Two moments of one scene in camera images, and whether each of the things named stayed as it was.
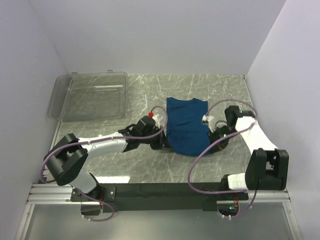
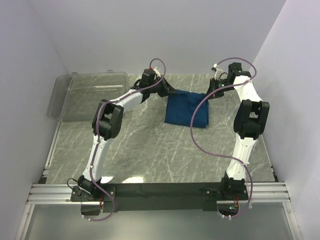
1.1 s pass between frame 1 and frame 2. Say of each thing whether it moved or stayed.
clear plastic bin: stayed
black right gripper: moved
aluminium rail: stayed
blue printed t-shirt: moved
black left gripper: moved
